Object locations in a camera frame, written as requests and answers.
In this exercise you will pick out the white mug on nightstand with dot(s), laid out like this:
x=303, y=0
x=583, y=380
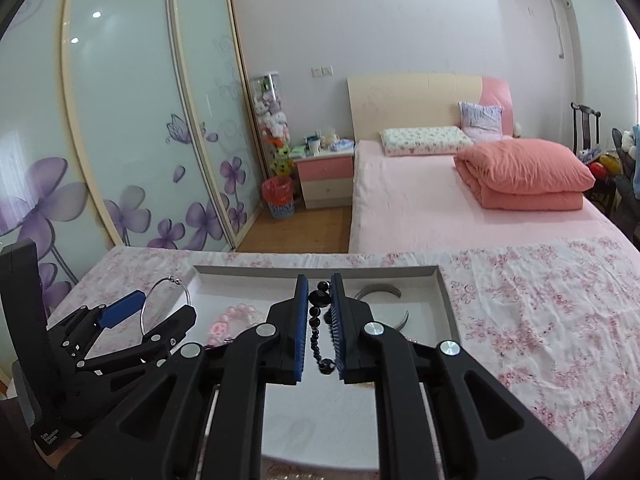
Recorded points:
x=314, y=145

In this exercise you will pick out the floral white pillow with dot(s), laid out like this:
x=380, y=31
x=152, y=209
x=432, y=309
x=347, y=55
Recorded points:
x=424, y=141

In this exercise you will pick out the plush toy display tube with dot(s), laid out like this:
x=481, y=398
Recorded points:
x=272, y=124

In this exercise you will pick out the folded salmon duvet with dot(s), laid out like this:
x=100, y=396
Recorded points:
x=524, y=175

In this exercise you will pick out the lilac patterned pillow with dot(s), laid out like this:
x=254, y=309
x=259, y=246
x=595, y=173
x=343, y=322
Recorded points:
x=481, y=123

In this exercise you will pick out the beige pink headboard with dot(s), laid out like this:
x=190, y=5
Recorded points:
x=379, y=102

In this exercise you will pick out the pink bed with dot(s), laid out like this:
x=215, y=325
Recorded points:
x=420, y=204

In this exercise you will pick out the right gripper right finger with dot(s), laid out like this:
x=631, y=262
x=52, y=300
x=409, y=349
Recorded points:
x=439, y=412

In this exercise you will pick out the floral pink table cloth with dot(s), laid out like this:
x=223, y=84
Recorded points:
x=557, y=323

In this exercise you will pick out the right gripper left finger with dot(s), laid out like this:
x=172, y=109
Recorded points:
x=200, y=414

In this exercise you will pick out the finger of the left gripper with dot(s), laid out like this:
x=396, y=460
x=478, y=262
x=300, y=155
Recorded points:
x=121, y=309
x=155, y=345

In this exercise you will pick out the dark wooden chair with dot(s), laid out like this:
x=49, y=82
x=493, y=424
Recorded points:
x=586, y=127

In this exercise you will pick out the thin silver hoop bangle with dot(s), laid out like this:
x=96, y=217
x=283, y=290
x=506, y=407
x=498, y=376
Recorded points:
x=162, y=305

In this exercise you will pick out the wall switch plate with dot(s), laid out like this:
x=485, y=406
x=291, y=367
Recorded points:
x=324, y=71

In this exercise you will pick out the silver cuff bangle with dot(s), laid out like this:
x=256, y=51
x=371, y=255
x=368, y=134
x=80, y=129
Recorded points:
x=378, y=289

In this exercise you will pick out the blue plush robe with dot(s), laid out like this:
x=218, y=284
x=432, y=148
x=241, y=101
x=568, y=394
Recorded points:
x=636, y=181

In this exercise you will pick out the red lined waste basket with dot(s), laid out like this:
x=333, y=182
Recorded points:
x=278, y=193

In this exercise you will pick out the sliding glass floral wardrobe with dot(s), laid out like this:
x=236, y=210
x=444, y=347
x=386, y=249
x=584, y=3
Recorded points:
x=123, y=122

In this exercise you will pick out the pink beige nightstand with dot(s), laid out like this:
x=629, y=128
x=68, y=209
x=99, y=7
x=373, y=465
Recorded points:
x=326, y=179

